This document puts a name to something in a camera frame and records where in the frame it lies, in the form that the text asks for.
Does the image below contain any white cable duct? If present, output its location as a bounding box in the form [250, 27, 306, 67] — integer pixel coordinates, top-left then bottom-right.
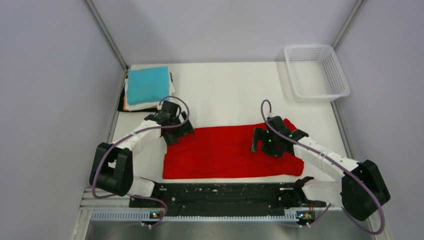
[91, 210, 299, 222]

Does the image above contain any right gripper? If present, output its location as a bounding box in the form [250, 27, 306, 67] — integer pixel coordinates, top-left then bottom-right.
[249, 127, 284, 158]

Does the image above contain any red t shirt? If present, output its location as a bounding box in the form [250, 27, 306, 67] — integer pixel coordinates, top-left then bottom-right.
[162, 123, 304, 180]

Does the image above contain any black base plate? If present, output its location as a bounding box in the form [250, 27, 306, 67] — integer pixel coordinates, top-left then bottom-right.
[129, 183, 327, 217]

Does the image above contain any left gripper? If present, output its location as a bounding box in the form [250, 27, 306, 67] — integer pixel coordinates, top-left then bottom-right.
[163, 111, 195, 145]

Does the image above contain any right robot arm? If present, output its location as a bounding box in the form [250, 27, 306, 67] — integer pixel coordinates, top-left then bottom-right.
[251, 116, 391, 221]

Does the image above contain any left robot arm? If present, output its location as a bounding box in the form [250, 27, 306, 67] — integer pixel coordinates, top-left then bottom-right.
[89, 100, 194, 207]

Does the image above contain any folded white t shirt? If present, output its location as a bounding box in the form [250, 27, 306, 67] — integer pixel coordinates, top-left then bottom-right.
[123, 72, 175, 112]

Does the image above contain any folded blue t shirt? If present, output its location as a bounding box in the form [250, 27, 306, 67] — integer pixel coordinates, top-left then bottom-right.
[126, 66, 170, 105]

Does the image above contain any white plastic basket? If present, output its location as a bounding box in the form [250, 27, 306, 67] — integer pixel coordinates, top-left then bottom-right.
[284, 44, 351, 103]

